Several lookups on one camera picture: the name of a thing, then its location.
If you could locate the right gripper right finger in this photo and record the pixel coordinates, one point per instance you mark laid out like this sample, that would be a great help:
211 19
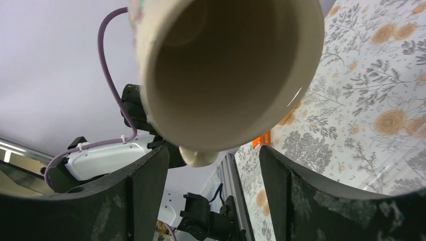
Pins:
305 205

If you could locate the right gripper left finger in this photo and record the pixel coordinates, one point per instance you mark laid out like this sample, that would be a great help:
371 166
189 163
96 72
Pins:
122 205

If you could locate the tall cream illustrated mug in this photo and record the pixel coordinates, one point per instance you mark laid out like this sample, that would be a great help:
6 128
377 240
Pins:
215 75

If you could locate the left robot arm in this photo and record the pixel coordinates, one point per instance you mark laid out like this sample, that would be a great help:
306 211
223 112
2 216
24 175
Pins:
84 162

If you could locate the orange small package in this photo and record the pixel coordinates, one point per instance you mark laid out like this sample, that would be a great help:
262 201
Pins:
263 140

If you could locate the floral tablecloth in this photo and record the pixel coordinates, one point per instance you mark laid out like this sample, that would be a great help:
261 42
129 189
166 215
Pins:
362 119

